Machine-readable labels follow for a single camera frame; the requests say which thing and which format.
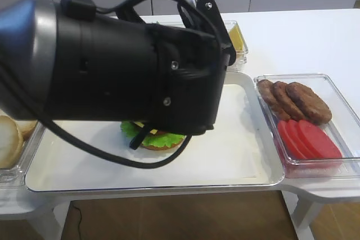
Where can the brown meat patty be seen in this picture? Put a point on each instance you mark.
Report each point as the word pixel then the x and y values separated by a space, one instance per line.
pixel 280 94
pixel 310 104
pixel 265 90

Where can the clear bun bin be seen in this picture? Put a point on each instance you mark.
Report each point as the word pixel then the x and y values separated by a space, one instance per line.
pixel 14 177

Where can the red tomato slice middle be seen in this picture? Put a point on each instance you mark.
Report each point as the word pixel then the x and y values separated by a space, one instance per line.
pixel 293 133

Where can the yellow cheese slices stack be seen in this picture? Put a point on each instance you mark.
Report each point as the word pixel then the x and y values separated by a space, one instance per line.
pixel 236 38

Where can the white bun half lower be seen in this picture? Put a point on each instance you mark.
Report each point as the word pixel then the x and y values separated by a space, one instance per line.
pixel 11 142

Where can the brown meat patty middle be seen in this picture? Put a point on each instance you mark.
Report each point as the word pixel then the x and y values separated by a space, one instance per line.
pixel 280 94

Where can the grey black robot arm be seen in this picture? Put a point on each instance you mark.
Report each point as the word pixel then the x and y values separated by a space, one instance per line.
pixel 28 48

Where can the brown meat patty back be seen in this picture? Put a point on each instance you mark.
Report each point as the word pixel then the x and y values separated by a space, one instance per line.
pixel 265 90

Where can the white rectangular serving tray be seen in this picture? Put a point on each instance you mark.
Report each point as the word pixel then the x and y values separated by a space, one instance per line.
pixel 239 153

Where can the white bun half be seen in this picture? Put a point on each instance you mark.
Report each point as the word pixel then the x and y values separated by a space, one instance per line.
pixel 26 128
pixel 11 142

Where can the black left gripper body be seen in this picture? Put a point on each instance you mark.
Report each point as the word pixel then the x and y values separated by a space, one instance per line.
pixel 115 70

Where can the red tomato slice front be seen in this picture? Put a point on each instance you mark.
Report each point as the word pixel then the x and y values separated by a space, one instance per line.
pixel 317 141

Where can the white bun half upper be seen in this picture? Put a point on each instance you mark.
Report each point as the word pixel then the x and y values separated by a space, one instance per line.
pixel 26 128

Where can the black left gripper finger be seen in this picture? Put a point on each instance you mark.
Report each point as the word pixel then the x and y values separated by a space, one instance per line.
pixel 139 138

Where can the green lettuce on burger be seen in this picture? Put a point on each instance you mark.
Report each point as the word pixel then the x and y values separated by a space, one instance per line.
pixel 131 130

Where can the brown meat patty front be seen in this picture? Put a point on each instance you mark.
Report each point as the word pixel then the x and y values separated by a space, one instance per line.
pixel 310 104

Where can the clear patty and tomato bin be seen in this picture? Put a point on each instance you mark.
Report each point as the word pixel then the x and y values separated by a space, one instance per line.
pixel 342 129

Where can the bottom bun of burger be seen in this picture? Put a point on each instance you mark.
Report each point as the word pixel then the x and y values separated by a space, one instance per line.
pixel 161 147

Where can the red tomato slice back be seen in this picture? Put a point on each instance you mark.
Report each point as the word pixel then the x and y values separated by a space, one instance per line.
pixel 292 150

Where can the clear lettuce and cheese bin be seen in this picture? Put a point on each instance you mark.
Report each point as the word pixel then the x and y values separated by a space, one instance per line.
pixel 241 56

